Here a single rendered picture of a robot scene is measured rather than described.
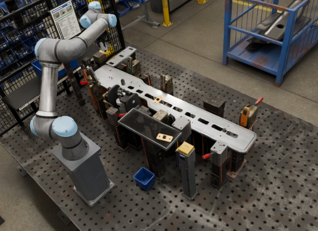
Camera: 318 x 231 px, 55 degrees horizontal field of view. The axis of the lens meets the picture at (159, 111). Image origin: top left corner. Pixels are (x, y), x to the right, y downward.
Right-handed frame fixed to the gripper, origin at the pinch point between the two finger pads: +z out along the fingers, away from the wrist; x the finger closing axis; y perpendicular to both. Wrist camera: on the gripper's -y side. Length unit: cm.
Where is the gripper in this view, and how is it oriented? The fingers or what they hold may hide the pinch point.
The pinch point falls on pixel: (104, 49)
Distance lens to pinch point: 227.7
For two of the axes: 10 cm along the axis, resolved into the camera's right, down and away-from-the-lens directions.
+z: 1.0, 7.1, 7.0
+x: 6.3, -5.9, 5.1
